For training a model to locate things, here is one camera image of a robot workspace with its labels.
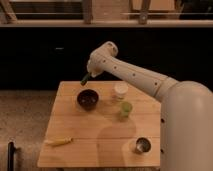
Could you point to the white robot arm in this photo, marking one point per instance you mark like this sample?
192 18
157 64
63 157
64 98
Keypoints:
186 118

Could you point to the dark purple bowl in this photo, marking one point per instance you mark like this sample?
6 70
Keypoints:
88 99

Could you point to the white cup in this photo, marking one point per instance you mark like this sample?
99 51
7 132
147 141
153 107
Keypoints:
120 90

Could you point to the green cup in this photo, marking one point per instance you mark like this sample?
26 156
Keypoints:
126 108

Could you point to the wooden table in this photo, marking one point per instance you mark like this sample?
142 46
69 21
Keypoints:
101 138

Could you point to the dark metal cup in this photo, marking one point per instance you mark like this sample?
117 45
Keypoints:
143 145

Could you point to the yellow banana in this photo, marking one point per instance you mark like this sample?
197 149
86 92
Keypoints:
58 142

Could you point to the black object at floor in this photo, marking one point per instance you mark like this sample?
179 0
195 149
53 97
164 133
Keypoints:
10 157

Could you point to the wooden railing shelf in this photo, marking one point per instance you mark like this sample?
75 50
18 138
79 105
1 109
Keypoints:
106 13

